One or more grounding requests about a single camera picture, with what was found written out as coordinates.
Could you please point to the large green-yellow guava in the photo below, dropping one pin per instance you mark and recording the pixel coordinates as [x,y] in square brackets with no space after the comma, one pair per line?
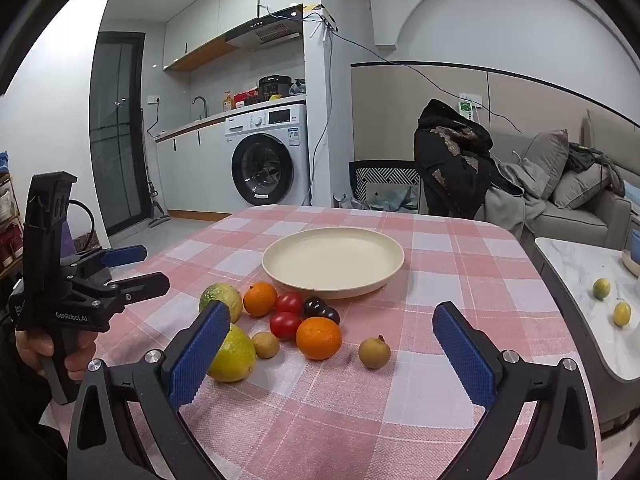
[235,355]

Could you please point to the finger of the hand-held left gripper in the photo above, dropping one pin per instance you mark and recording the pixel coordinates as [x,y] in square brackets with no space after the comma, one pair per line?
[125,255]
[150,285]

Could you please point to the grey sofa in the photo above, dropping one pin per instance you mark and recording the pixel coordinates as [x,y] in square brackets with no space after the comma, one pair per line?
[575,220]

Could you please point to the person's left forearm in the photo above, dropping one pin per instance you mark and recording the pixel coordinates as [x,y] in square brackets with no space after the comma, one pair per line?
[25,425]

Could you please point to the black glass door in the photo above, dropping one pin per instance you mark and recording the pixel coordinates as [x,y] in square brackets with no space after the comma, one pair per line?
[117,135]

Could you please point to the small yellow-green lime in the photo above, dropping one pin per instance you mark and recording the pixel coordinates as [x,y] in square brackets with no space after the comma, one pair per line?
[622,314]
[601,290]

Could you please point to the white washing machine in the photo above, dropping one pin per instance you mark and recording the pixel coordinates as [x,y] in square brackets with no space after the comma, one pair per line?
[265,165]

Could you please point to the black jacket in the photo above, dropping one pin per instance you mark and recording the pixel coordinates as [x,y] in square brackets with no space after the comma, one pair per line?
[450,170]

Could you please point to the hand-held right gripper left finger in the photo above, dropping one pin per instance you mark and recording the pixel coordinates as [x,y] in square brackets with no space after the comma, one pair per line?
[200,355]

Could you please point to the small green-yellow guava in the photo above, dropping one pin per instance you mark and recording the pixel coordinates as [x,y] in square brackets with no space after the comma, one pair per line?
[220,294]

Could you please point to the metal kitchen faucet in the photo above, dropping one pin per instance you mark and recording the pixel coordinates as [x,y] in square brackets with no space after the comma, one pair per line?
[200,105]

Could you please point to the white router box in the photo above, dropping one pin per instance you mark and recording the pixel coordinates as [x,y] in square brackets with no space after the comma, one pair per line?
[322,15]

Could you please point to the grey hooded garment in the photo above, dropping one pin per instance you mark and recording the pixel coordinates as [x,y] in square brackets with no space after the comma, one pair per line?
[510,195]

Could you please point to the black rice cooker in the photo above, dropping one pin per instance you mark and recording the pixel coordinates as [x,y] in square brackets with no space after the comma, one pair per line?
[275,87]

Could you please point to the tall grey pillow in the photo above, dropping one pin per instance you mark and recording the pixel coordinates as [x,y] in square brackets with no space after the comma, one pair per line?
[545,160]

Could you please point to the cream round plate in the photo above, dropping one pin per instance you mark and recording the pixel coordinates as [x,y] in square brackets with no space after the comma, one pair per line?
[330,260]

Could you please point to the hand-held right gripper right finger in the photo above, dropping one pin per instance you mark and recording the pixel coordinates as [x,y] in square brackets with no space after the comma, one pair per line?
[465,360]

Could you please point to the pink checked tablecloth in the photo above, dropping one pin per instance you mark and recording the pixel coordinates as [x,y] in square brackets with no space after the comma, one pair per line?
[450,270]

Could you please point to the white kitchen base cabinet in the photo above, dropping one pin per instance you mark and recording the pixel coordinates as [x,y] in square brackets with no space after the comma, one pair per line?
[200,170]

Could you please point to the yellow soap bottle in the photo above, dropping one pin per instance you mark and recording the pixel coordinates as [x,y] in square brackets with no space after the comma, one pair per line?
[228,102]

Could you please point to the orange mandarin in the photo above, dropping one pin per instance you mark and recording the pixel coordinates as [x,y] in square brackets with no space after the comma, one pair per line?
[260,299]
[319,339]

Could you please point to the person's left hand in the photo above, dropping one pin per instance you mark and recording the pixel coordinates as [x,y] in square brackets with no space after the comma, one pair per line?
[32,345]

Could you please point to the black patterned storage basket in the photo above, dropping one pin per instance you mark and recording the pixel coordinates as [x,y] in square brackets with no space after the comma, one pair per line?
[385,175]

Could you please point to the black range hood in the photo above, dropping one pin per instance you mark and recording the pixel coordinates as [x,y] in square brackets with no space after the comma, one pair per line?
[270,32]

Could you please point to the red tomato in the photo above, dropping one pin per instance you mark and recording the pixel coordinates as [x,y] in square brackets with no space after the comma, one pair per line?
[289,304]
[285,326]

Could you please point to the white wall cabinets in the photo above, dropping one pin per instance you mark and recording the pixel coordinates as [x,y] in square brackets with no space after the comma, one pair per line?
[210,10]

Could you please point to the marble side table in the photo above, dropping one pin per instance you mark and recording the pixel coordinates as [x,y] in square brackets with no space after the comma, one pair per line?
[575,280]

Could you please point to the red box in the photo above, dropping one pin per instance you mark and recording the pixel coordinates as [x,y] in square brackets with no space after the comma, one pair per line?
[246,98]

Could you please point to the floor mop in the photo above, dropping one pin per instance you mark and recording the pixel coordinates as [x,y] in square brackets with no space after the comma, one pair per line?
[156,210]

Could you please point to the dark green clothing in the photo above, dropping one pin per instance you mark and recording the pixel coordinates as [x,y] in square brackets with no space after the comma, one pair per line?
[587,157]

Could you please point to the wooden shoe rack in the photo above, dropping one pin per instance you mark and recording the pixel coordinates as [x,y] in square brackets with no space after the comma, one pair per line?
[10,230]

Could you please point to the brown longan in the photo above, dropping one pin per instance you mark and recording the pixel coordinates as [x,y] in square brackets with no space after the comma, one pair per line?
[374,353]
[265,345]

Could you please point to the dark purple plum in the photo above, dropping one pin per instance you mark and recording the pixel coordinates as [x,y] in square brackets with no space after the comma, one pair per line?
[314,306]
[331,315]

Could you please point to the flat grey pillow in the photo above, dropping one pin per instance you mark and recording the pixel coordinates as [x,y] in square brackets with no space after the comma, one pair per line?
[582,187]

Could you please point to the light blue cloth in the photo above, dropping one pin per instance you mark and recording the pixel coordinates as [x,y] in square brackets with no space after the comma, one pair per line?
[400,202]

